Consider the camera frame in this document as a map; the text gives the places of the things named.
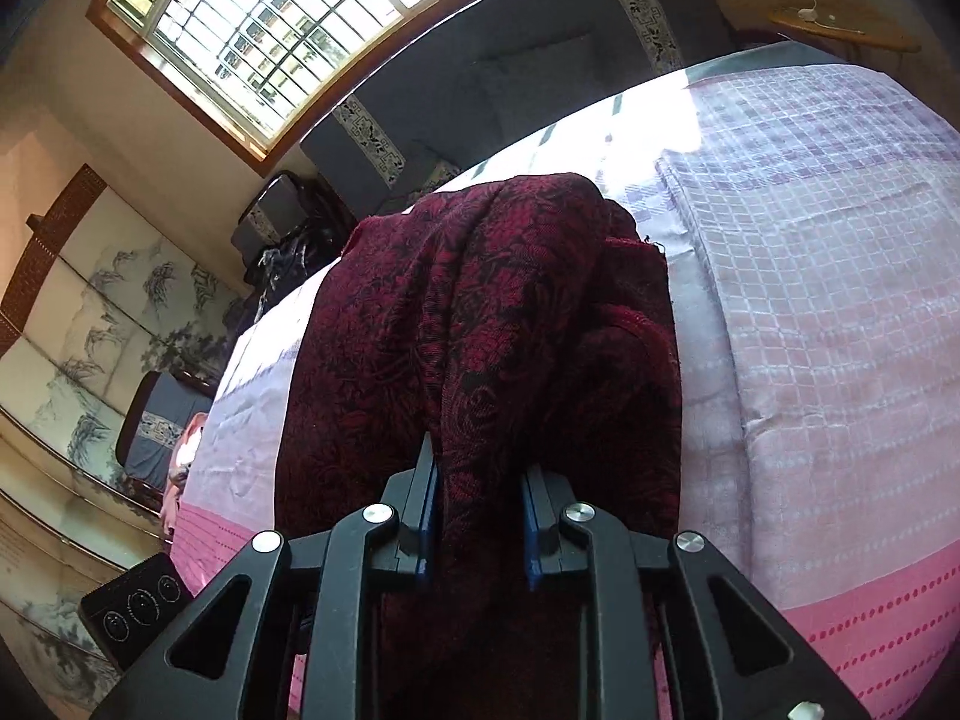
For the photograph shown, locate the dark red floral garment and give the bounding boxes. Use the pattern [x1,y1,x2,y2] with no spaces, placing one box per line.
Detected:
[275,174,682,718]

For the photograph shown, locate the wooden framed bedroom window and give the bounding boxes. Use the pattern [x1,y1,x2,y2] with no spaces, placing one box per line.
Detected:
[86,0,478,174]

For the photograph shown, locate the grey upholstered chair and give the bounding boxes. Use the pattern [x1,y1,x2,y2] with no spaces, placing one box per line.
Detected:
[116,371,217,511]

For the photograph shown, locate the dark glossy bag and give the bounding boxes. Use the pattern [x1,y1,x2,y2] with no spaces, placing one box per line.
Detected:
[244,179,356,288]

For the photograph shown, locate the painted landscape folding screen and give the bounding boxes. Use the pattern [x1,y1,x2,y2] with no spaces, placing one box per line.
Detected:
[2,167,242,718]

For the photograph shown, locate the pink checked bed sheet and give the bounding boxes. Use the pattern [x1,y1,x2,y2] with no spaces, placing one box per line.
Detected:
[169,62,960,720]

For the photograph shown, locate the dark grey square pillow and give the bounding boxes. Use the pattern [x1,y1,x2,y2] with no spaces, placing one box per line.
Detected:
[475,34,604,140]

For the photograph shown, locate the dark grey upholstered headboard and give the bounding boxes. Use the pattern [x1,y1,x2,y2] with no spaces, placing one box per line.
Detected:
[301,0,736,216]

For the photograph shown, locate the round wooden bedside table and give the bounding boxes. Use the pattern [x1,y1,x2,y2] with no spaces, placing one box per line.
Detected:
[768,7,921,54]

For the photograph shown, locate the black left camera box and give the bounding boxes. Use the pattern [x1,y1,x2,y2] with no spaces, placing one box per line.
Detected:
[78,553,194,671]

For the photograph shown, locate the white cable on table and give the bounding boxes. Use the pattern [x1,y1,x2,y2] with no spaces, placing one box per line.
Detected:
[776,0,838,25]

